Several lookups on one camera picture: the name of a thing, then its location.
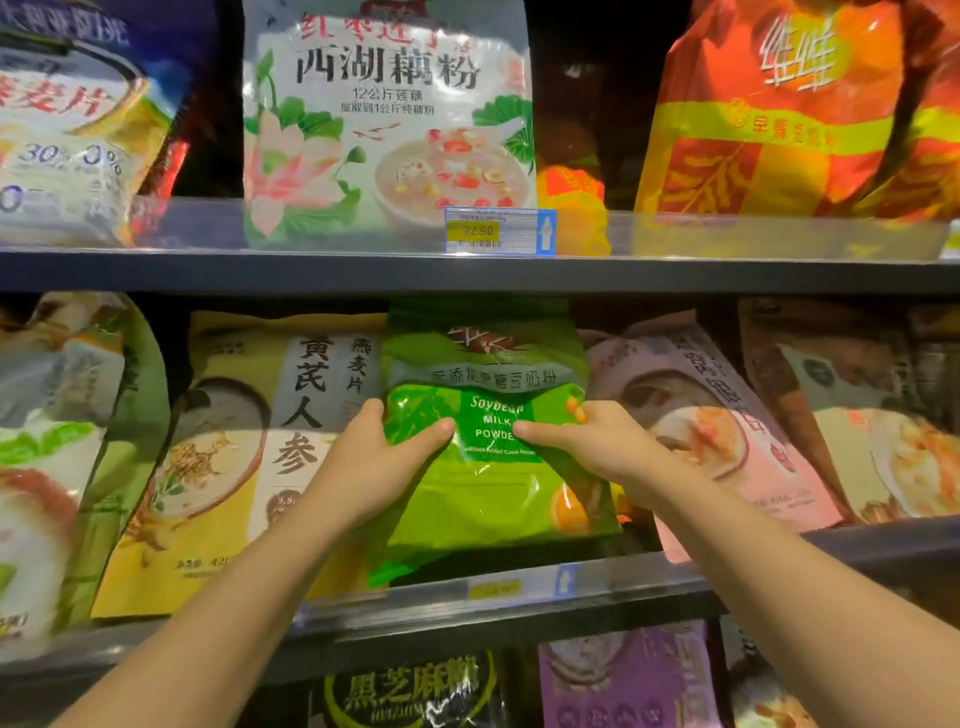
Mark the person's right hand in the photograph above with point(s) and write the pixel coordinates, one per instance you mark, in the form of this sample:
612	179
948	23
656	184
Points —
607	454

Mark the person's left hand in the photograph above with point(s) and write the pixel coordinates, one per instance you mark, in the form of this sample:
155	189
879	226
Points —
360	472

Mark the person's left thumb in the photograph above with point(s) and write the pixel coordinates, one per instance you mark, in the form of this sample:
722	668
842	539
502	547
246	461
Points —
420	442

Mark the person's right thumb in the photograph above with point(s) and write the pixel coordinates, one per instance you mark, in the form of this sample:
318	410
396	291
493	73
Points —
544	433

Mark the green milk powder bag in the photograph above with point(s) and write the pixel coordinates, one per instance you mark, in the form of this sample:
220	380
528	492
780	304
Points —
487	480

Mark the person's left forearm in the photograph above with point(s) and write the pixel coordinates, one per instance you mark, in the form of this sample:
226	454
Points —
202	622

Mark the person's right forearm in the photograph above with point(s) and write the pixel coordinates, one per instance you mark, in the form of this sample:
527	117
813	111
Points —
810	607

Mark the yellow shelf price label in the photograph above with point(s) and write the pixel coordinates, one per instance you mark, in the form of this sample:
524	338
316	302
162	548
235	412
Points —
494	589

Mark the dark metal shelf board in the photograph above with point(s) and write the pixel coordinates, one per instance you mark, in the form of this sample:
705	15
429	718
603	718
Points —
487	600
480	262

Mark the pink cereal bag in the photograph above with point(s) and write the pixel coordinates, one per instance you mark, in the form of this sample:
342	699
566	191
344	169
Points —
720	435

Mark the yellow oatmeal bag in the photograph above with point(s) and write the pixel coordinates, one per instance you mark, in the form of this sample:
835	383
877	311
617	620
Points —
225	465

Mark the blue and yellow price tag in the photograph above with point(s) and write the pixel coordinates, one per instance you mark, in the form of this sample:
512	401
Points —
499	231

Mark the small orange packet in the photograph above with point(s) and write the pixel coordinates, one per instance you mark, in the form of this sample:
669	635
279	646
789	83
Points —
574	206

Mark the black sesame food bag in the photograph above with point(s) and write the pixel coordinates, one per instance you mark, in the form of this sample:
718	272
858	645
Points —
412	694

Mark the purple food bag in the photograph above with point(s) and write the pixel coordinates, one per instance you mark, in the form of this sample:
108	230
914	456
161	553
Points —
630	679

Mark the brown and cream food bag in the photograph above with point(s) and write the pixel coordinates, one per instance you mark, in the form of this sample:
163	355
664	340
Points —
862	420

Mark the white lotus print bag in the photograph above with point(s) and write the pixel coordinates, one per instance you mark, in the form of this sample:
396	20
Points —
390	120

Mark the dark bag with bowl picture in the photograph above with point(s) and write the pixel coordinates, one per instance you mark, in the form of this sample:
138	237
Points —
765	690

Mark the green and white food bag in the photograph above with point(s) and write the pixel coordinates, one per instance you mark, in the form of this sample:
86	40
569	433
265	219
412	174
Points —
67	465

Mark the orange and yellow cereal bag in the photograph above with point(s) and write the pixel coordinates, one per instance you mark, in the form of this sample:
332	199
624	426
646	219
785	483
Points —
802	112

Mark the blue and yellow oat bag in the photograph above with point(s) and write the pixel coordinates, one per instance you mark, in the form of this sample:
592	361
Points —
82	120

